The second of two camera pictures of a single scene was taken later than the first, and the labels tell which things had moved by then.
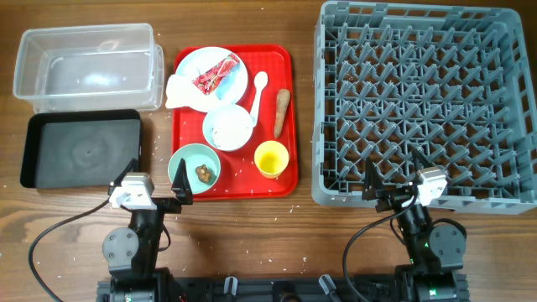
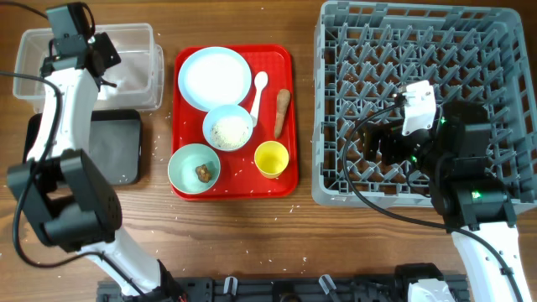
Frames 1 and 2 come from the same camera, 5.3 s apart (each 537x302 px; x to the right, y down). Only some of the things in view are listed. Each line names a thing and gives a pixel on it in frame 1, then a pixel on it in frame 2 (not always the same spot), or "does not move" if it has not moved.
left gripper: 179,187 → 112,56
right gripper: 374,188 → 391,134
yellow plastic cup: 271,158 does not move
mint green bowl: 195,155 does not move
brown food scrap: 203,173 does not move
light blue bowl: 227,127 does not move
